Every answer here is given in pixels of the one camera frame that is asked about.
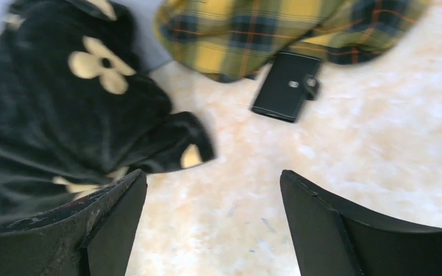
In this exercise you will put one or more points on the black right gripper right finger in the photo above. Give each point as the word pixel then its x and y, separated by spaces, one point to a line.
pixel 333 236

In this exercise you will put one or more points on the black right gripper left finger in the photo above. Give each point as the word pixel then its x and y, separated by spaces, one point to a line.
pixel 92 235

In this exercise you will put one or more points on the black leather card holder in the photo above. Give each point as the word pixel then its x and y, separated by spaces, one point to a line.
pixel 291 80

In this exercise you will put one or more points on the black floral velvet blanket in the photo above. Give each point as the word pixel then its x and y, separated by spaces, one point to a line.
pixel 76 112

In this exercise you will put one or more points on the yellow plaid cloth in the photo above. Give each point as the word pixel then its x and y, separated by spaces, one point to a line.
pixel 230 40

